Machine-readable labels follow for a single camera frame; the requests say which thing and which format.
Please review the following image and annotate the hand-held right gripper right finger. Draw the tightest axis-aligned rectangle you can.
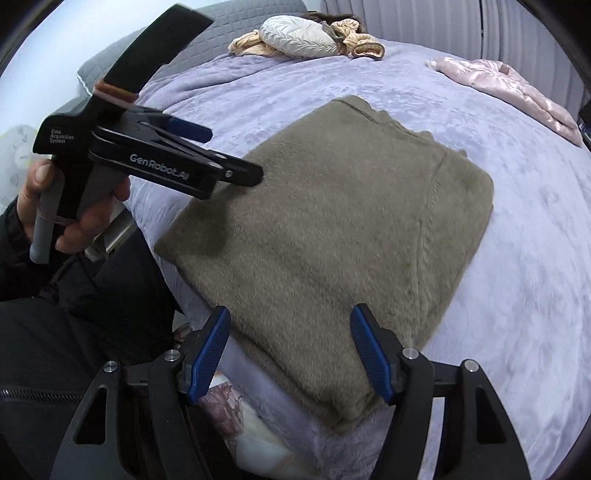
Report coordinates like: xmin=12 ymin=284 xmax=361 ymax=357
xmin=350 ymin=303 xmax=533 ymax=480

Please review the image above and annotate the white round pleated pillow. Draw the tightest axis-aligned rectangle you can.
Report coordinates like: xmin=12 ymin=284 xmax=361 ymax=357
xmin=259 ymin=15 xmax=347 ymax=58

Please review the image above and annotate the person's left hand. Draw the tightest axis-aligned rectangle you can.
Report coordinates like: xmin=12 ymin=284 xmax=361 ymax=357
xmin=16 ymin=159 xmax=132 ymax=254

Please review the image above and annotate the grey quilted headboard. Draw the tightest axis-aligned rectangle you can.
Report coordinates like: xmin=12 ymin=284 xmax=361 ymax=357
xmin=76 ymin=0 xmax=309 ymax=95

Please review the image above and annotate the pink quilted jacket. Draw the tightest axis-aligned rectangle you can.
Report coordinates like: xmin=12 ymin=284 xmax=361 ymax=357
xmin=425 ymin=56 xmax=585 ymax=147

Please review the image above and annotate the person's left forearm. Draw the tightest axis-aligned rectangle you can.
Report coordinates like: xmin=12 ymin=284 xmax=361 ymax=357
xmin=0 ymin=200 xmax=93 ymax=303

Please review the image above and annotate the grey pleated curtain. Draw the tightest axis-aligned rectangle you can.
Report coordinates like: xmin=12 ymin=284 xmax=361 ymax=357
xmin=323 ymin=0 xmax=482 ymax=47
xmin=480 ymin=0 xmax=585 ymax=100

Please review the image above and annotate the brown fuzzy garment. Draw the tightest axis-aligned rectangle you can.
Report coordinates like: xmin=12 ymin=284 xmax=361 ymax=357
xmin=305 ymin=11 xmax=365 ymax=26

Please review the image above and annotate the person's black clothing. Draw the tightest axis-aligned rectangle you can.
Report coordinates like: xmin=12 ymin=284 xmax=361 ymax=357
xmin=0 ymin=231 xmax=190 ymax=480

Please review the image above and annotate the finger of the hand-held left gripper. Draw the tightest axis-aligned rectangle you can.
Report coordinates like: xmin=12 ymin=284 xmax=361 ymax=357
xmin=205 ymin=154 xmax=264 ymax=188
xmin=161 ymin=115 xmax=213 ymax=143

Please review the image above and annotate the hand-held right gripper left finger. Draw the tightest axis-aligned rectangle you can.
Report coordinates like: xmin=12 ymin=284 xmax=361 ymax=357
xmin=50 ymin=305 xmax=232 ymax=480

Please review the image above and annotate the olive knit sweater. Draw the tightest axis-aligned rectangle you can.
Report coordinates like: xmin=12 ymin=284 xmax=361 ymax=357
xmin=154 ymin=95 xmax=496 ymax=435

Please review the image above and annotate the small taupe cloth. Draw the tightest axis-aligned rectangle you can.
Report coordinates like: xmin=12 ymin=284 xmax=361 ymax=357
xmin=323 ymin=22 xmax=352 ymax=44

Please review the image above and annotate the white leaf-print cushion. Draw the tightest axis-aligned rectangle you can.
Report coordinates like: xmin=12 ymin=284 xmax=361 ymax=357
xmin=0 ymin=124 xmax=43 ymax=208

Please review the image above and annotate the floral bed sheet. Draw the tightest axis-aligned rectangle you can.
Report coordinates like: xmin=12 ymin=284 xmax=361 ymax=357
xmin=198 ymin=369 xmax=319 ymax=480

